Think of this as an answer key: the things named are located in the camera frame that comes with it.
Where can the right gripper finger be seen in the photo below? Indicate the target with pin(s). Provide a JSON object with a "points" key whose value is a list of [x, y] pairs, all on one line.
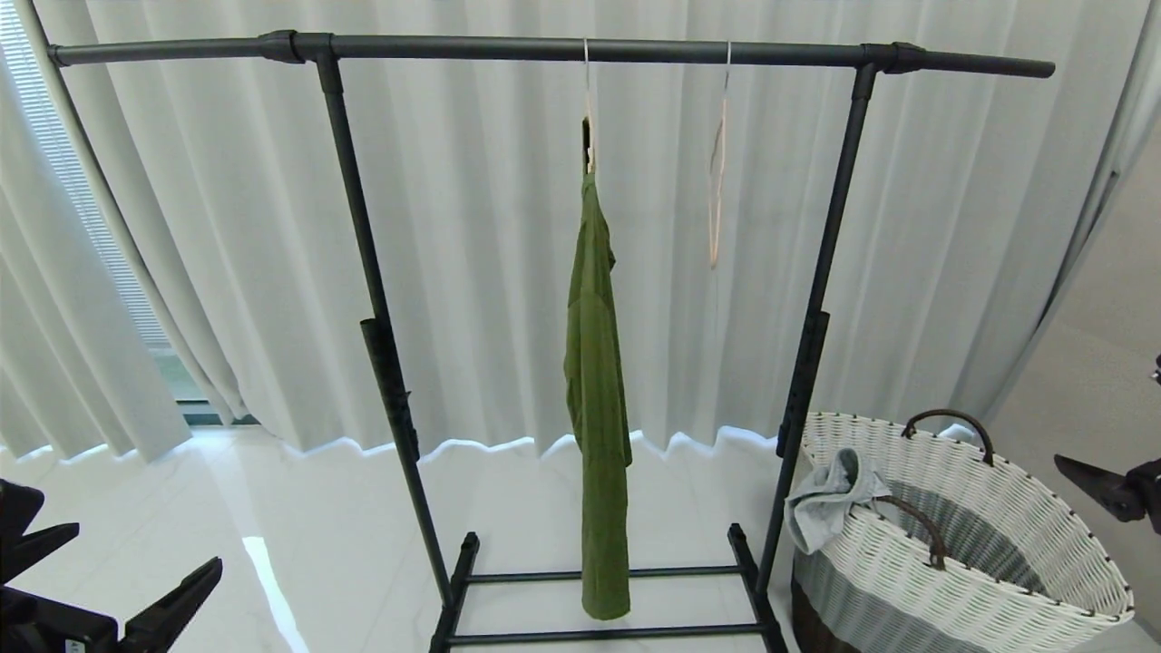
{"points": [[1111, 494]]}

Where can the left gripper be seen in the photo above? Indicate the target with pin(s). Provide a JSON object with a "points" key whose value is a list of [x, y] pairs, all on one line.
{"points": [[45, 630]]}

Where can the pale grey garment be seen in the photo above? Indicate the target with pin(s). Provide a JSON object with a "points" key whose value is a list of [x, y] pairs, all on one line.
{"points": [[825, 503]]}

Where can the pink clothes hanger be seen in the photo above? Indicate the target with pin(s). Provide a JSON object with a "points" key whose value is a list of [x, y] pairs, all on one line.
{"points": [[717, 209], [589, 145]]}

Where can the green shirt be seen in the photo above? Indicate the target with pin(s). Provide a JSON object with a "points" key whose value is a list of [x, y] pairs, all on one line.
{"points": [[599, 408]]}

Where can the white laundry basket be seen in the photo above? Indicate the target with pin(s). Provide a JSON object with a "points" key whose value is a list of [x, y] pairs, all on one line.
{"points": [[889, 580]]}

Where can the black clothes rack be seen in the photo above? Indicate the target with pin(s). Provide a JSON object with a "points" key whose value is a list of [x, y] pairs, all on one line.
{"points": [[544, 48]]}

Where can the white curtain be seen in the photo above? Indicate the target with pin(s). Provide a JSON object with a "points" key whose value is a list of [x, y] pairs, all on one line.
{"points": [[63, 363], [499, 272]]}

